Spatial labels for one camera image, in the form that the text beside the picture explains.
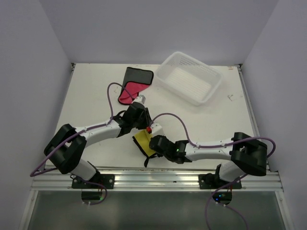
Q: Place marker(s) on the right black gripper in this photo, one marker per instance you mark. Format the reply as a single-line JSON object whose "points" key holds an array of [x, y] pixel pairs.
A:
{"points": [[163, 137]]}

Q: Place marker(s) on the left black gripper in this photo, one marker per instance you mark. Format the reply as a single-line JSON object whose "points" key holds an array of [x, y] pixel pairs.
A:
{"points": [[147, 119]]}

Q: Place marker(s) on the grey and yellow towel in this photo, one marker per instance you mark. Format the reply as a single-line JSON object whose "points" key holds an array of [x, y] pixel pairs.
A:
{"points": [[142, 139]]}

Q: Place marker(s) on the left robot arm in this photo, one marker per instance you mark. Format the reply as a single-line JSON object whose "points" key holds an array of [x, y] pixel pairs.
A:
{"points": [[66, 148]]}

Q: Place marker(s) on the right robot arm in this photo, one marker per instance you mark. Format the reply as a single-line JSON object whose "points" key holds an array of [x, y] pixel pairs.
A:
{"points": [[243, 155]]}

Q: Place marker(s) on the grey and pink towel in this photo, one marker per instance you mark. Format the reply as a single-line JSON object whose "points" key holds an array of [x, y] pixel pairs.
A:
{"points": [[135, 81]]}

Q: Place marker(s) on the white plastic basket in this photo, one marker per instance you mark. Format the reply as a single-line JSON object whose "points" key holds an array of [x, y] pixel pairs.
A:
{"points": [[188, 78]]}

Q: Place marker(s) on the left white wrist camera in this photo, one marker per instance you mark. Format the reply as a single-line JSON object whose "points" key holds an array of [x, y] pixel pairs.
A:
{"points": [[140, 99]]}

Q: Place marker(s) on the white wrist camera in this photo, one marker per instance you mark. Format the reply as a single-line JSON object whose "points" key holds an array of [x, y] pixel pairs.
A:
{"points": [[140, 99], [153, 130]]}

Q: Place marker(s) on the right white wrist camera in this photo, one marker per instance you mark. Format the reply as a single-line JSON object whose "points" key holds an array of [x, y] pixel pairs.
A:
{"points": [[153, 130]]}

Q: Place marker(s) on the aluminium mounting rail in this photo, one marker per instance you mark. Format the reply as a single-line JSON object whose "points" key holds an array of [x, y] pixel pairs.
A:
{"points": [[155, 180]]}

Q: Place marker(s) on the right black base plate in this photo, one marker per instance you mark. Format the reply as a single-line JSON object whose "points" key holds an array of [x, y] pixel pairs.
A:
{"points": [[211, 181]]}

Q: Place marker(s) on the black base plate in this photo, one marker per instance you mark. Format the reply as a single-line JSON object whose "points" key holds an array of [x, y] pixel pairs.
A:
{"points": [[107, 180], [211, 181]]}

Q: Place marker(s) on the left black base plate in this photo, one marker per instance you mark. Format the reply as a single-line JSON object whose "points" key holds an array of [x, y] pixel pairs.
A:
{"points": [[107, 180]]}

